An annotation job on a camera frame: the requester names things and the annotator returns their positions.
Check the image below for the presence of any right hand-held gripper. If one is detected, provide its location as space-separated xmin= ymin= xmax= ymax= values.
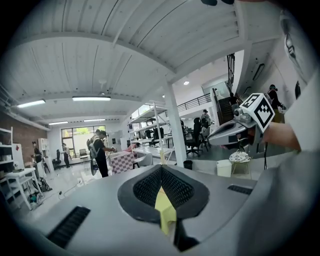
xmin=208 ymin=92 xmax=276 ymax=152

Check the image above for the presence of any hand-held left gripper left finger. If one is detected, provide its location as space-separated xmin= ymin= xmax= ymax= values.
xmin=117 ymin=164 xmax=163 ymax=224

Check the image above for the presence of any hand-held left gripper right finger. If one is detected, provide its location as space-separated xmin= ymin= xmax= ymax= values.
xmin=161 ymin=164 xmax=210 ymax=221

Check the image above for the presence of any person's right forearm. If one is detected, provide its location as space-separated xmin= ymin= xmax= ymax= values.
xmin=261 ymin=121 xmax=302 ymax=152

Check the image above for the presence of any yellow round tablecloth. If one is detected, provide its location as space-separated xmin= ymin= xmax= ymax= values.
xmin=154 ymin=186 xmax=178 ymax=236

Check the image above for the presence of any checkered cloth table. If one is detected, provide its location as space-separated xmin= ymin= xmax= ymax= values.
xmin=109 ymin=150 xmax=136 ymax=175

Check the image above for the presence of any dark staircase with railing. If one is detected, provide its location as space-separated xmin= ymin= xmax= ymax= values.
xmin=211 ymin=87 xmax=244 ymax=126

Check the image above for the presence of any wooden stick stand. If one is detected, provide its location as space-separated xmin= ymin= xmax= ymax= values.
xmin=159 ymin=146 xmax=168 ymax=166

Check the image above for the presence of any cream waste bin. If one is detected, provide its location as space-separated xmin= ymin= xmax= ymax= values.
xmin=216 ymin=159 xmax=233 ymax=178

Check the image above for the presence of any person's light grey shirt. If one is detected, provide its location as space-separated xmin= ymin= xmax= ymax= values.
xmin=249 ymin=9 xmax=320 ymax=256

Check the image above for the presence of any stool with patterned cushion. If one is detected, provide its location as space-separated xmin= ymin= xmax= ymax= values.
xmin=229 ymin=150 xmax=253 ymax=180

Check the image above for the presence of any black office chair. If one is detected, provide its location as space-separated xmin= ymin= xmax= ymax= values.
xmin=185 ymin=117 xmax=204 ymax=158

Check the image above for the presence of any white pillar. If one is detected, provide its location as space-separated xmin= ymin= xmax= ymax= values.
xmin=163 ymin=74 xmax=188 ymax=168

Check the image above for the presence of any white metal shelving rack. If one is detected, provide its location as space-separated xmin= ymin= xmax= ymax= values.
xmin=127 ymin=101 xmax=174 ymax=151

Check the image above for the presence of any large window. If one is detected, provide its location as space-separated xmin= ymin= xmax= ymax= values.
xmin=60 ymin=125 xmax=106 ymax=161

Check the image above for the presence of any white side table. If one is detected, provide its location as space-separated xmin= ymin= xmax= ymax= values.
xmin=4 ymin=166 xmax=44 ymax=211

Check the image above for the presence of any white shelf unit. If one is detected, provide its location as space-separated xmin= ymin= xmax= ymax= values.
xmin=0 ymin=126 xmax=15 ymax=181

